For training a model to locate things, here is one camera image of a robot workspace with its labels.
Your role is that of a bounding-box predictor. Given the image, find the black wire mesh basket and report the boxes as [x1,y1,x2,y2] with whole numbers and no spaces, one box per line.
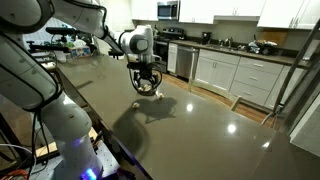
[134,78,159,96]

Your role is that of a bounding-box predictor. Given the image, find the white upper kitchen cabinets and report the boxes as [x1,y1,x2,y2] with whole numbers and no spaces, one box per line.
[130,0,320,30]

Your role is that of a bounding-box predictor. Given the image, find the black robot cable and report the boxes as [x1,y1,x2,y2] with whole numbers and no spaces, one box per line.
[128,63,164,96]

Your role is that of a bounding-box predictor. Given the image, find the tissue box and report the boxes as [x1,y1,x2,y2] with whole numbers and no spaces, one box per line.
[70,46,91,58]

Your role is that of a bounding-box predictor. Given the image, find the stainless dishwasher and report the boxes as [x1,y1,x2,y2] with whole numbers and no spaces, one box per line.
[176,45,199,78]

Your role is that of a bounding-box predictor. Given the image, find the white lower kitchen cabinets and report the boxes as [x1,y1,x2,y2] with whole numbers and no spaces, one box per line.
[168,43,291,109]

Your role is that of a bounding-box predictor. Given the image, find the kitchen faucet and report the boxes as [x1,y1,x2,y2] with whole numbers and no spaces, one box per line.
[219,37,233,47]

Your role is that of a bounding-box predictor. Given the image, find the white kitchen cabinets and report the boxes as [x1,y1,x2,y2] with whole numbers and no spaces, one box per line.
[130,0,320,30]
[168,43,291,109]

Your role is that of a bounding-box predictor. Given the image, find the wooden chair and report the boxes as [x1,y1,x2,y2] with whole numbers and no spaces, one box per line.
[188,49,243,111]

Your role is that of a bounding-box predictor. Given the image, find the coffee maker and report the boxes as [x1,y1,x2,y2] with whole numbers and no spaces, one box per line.
[202,32,212,45]

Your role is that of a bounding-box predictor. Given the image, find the wooden cutting board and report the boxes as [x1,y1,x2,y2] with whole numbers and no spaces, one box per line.
[260,31,288,46]

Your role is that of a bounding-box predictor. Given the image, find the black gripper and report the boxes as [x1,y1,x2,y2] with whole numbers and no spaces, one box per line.
[127,62,160,80]

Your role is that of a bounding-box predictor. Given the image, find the black stove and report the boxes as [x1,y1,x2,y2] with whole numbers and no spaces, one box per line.
[153,27,185,73]

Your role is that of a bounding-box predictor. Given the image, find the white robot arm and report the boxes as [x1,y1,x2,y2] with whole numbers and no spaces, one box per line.
[0,0,161,180]

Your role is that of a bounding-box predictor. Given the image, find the microwave oven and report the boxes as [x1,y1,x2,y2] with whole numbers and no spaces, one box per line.
[157,0,180,20]

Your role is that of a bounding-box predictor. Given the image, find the burger candy pack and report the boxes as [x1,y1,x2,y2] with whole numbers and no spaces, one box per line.
[132,102,140,109]

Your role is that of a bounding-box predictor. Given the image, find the dish clutter on counter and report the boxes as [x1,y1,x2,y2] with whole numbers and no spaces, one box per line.
[247,40,277,55]

